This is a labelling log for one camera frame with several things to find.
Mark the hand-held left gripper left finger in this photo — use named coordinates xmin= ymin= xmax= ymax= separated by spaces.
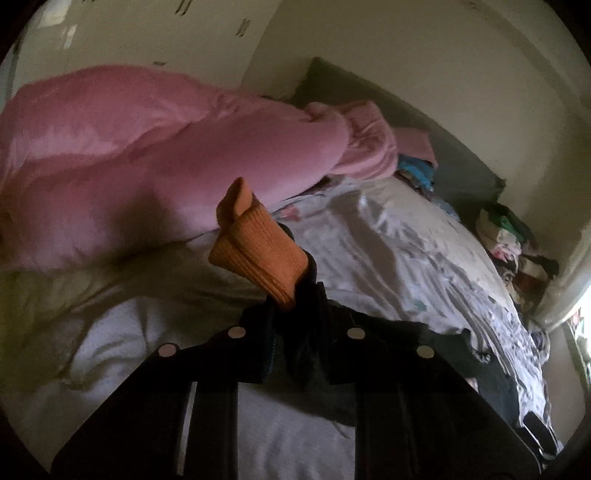
xmin=51 ymin=304 xmax=279 ymax=480

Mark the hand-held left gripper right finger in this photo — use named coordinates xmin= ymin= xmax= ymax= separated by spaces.
xmin=295 ymin=285 xmax=542 ymax=480

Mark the black sweater with white print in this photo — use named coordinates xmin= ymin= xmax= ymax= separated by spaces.
xmin=242 ymin=251 xmax=564 ymax=462

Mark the orange ribbed sock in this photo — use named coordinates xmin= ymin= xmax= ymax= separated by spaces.
xmin=209 ymin=176 xmax=309 ymax=311

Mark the pile of mixed clothes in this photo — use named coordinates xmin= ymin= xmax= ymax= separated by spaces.
xmin=475 ymin=202 xmax=560 ymax=315

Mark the blue cloth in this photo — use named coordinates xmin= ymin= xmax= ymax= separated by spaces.
xmin=396 ymin=154 xmax=437 ymax=195

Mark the bright window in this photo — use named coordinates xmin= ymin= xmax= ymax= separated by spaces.
xmin=562 ymin=307 xmax=591 ymax=398

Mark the pink duvet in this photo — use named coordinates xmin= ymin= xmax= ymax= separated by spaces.
xmin=0 ymin=65 xmax=400 ymax=273

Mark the pink pillow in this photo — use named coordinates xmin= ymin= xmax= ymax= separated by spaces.
xmin=392 ymin=127 xmax=439 ymax=169

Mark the grey bed headboard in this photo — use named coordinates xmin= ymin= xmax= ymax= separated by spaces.
xmin=286 ymin=56 xmax=507 ymax=214

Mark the white wardrobe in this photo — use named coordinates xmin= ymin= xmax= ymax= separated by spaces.
xmin=9 ymin=0 xmax=278 ymax=93

